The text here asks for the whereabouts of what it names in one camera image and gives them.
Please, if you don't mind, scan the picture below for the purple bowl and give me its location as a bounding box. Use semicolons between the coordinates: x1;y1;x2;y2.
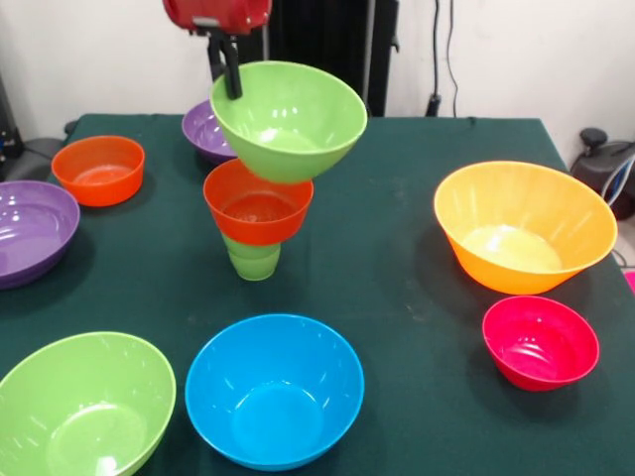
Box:
0;180;81;292
181;98;240;167

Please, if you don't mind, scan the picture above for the small green bowl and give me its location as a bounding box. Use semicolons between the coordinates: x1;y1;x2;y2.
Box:
208;59;369;185

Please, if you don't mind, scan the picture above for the black grey base foot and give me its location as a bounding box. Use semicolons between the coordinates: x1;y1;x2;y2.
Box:
0;137;65;182
570;127;635;222

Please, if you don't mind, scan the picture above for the blue bowl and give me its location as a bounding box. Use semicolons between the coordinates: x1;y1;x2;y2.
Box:
185;312;366;472

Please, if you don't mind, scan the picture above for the large orange bowl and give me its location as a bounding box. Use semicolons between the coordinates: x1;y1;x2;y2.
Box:
433;160;619;297

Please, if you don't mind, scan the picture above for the pink bowl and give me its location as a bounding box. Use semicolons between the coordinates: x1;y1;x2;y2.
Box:
481;295;601;393

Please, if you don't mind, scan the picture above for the red-orange bowl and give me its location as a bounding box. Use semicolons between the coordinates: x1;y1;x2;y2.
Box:
51;135;146;208
202;158;316;247

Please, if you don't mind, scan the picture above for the black pedestal column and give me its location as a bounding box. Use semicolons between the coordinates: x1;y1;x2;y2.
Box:
228;0;401;118

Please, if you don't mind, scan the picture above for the green cup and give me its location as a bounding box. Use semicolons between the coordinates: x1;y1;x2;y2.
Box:
220;231;283;283

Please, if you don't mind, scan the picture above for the large green bowl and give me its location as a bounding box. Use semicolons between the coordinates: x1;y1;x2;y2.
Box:
0;331;178;476

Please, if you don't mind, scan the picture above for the dark green table cloth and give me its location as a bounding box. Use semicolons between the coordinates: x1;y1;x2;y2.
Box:
0;113;635;476

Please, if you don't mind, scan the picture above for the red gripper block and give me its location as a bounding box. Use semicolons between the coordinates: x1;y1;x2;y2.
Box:
162;0;274;100

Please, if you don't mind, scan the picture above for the black wall cable with plug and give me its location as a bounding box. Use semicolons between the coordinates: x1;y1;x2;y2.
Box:
425;0;460;118

